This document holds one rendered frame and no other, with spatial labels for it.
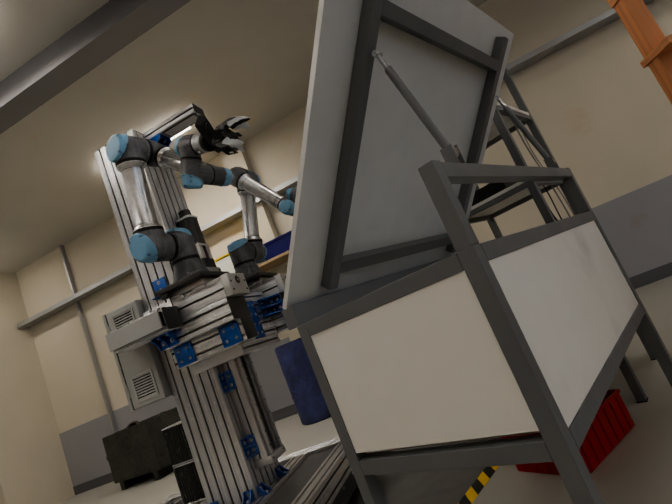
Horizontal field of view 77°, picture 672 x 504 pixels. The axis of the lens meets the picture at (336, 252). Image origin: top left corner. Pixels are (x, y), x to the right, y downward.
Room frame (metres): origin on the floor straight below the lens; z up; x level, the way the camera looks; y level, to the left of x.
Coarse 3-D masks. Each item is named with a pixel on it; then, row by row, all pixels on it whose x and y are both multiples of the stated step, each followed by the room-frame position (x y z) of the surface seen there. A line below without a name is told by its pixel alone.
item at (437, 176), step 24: (456, 144) 1.00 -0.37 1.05; (432, 168) 0.87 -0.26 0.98; (456, 168) 0.94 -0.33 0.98; (480, 168) 1.05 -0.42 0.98; (504, 168) 1.18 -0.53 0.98; (528, 168) 1.34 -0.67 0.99; (552, 168) 1.55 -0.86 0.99; (432, 192) 0.89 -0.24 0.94; (576, 192) 1.74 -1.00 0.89; (456, 216) 0.87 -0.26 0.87; (456, 240) 0.89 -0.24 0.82
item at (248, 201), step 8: (256, 176) 2.32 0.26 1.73; (240, 192) 2.28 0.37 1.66; (248, 192) 2.28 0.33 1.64; (248, 200) 2.29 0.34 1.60; (248, 208) 2.29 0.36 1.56; (256, 208) 2.33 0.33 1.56; (248, 216) 2.30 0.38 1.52; (256, 216) 2.33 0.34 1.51; (248, 224) 2.30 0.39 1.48; (256, 224) 2.32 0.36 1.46; (248, 232) 2.30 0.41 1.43; (256, 232) 2.32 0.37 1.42; (248, 240) 2.29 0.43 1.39; (256, 240) 2.30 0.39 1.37; (256, 248) 2.28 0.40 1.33; (264, 248) 2.37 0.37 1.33; (256, 256) 2.29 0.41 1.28; (264, 256) 2.37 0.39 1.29
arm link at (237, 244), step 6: (240, 240) 2.18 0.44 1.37; (246, 240) 2.21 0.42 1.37; (228, 246) 2.18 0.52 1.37; (234, 246) 2.17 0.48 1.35; (240, 246) 2.17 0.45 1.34; (246, 246) 2.19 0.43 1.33; (252, 246) 2.25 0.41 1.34; (228, 252) 2.19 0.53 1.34; (234, 252) 2.17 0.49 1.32; (240, 252) 2.17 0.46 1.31; (246, 252) 2.18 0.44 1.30; (252, 252) 2.24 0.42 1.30; (234, 258) 2.17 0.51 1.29; (240, 258) 2.17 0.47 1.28; (246, 258) 2.18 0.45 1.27; (252, 258) 2.20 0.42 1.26; (234, 264) 2.18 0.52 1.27
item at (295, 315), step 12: (384, 276) 1.62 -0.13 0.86; (396, 276) 1.67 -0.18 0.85; (348, 288) 1.45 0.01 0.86; (360, 288) 1.49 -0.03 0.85; (372, 288) 1.54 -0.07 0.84; (312, 300) 1.32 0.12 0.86; (324, 300) 1.35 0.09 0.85; (336, 300) 1.39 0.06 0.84; (348, 300) 1.43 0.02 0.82; (288, 312) 1.27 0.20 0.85; (300, 312) 1.27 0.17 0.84; (312, 312) 1.30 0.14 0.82; (324, 312) 1.34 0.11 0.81; (288, 324) 1.28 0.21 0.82; (300, 324) 1.26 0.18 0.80
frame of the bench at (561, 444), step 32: (544, 224) 1.25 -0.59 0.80; (576, 224) 1.50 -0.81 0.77; (480, 256) 0.88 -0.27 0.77; (384, 288) 1.03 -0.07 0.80; (416, 288) 0.97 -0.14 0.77; (480, 288) 0.88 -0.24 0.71; (320, 320) 1.19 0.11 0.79; (512, 320) 0.88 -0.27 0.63; (640, 320) 1.63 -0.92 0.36; (512, 352) 0.88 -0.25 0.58; (320, 384) 1.26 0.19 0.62; (544, 384) 0.89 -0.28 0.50; (608, 384) 1.15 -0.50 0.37; (544, 416) 0.88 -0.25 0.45; (576, 416) 0.95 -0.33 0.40; (352, 448) 1.24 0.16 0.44; (448, 448) 1.06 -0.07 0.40; (480, 448) 0.99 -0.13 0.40; (512, 448) 0.94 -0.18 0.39; (544, 448) 0.90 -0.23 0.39; (576, 448) 0.89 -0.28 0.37; (576, 480) 0.88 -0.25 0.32
